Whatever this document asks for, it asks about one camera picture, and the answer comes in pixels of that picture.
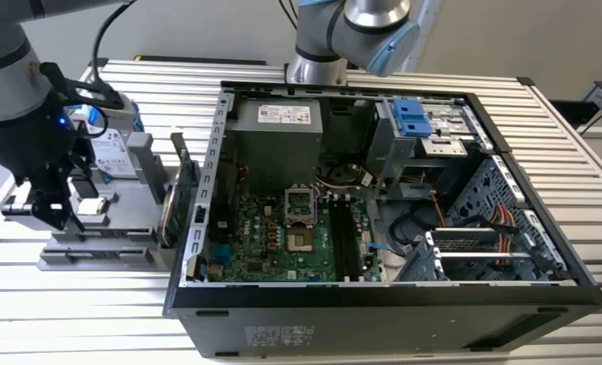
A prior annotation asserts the blue plastic drive latch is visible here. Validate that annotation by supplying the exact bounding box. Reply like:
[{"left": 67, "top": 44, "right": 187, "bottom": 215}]
[{"left": 388, "top": 97, "right": 430, "bottom": 138}]

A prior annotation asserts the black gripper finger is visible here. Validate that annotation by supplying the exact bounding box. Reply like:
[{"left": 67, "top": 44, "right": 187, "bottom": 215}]
[
  {"left": 65, "top": 151, "right": 99, "bottom": 233},
  {"left": 1, "top": 167, "right": 74, "bottom": 232}
]

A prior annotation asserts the grey optical drive cage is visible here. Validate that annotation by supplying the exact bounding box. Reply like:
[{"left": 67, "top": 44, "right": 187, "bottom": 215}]
[{"left": 364, "top": 97, "right": 482, "bottom": 201}]

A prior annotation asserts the green motherboard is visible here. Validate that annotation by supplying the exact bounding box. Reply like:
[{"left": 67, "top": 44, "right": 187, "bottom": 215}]
[{"left": 206, "top": 184, "right": 386, "bottom": 284}]

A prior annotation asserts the grey metal disk bay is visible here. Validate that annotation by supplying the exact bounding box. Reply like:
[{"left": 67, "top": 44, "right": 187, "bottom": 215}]
[{"left": 395, "top": 227, "right": 535, "bottom": 283}]

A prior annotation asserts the orange wire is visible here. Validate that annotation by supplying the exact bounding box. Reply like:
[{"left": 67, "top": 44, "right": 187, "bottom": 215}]
[{"left": 428, "top": 189, "right": 447, "bottom": 229}]

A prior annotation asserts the silver CPU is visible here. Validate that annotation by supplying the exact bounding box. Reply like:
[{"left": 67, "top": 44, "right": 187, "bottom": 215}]
[{"left": 75, "top": 195, "right": 111, "bottom": 218}]

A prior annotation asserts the blue expansion slot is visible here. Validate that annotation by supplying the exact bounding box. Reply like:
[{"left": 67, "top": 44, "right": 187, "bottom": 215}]
[{"left": 210, "top": 244, "right": 231, "bottom": 266}]

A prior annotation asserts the grey power supply unit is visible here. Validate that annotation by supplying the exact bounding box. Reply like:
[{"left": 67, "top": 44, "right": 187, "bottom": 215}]
[{"left": 226, "top": 97, "right": 326, "bottom": 191}]

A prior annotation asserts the black bar yellow end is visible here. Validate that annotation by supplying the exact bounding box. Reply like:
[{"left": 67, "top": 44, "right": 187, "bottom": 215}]
[{"left": 131, "top": 54, "right": 267, "bottom": 66}]

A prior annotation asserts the black round fan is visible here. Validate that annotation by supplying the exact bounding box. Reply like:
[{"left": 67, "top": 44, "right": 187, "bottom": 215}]
[{"left": 328, "top": 162, "right": 366, "bottom": 187}]

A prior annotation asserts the CPU socket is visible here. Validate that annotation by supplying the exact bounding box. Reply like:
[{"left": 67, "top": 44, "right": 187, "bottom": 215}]
[{"left": 285, "top": 226, "right": 316, "bottom": 255}]

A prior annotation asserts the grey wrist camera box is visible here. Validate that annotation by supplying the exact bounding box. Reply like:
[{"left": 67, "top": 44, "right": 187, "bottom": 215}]
[{"left": 61, "top": 90, "right": 135, "bottom": 140}]

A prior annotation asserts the metal socket cover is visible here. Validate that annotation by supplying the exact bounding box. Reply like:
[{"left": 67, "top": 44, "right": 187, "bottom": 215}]
[{"left": 282, "top": 183, "right": 318, "bottom": 227}]

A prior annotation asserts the hard disk in blue carrier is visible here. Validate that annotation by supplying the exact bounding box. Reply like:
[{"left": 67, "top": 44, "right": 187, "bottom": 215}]
[{"left": 74, "top": 99, "right": 147, "bottom": 180}]

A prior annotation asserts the black RAM slot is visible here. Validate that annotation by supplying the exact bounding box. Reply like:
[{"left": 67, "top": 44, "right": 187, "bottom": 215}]
[
  {"left": 335, "top": 194, "right": 352, "bottom": 282},
  {"left": 340, "top": 194, "right": 359, "bottom": 282},
  {"left": 328, "top": 194, "right": 346, "bottom": 282},
  {"left": 347, "top": 194, "right": 366, "bottom": 282}
]

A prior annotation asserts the black open PC case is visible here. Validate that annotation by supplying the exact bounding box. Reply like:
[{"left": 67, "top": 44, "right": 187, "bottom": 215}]
[{"left": 161, "top": 78, "right": 602, "bottom": 359}]

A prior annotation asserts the black camera cable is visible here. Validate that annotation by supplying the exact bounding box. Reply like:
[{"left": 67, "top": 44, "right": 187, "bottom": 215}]
[{"left": 59, "top": 0, "right": 137, "bottom": 138}]

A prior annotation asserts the grey parts rack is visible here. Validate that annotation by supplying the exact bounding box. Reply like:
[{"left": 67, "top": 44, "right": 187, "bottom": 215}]
[{"left": 35, "top": 131, "right": 201, "bottom": 273}]

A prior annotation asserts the black cable with blue plug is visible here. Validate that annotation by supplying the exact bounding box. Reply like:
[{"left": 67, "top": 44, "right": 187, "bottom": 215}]
[{"left": 362, "top": 205, "right": 431, "bottom": 255}]

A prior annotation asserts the red yellow wire bundle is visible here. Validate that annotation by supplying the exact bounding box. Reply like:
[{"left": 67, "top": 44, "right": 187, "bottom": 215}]
[{"left": 486, "top": 203, "right": 515, "bottom": 267}]

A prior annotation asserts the green graphics card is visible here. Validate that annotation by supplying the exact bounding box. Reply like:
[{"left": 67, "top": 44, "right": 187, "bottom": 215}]
[{"left": 155, "top": 131, "right": 201, "bottom": 249}]

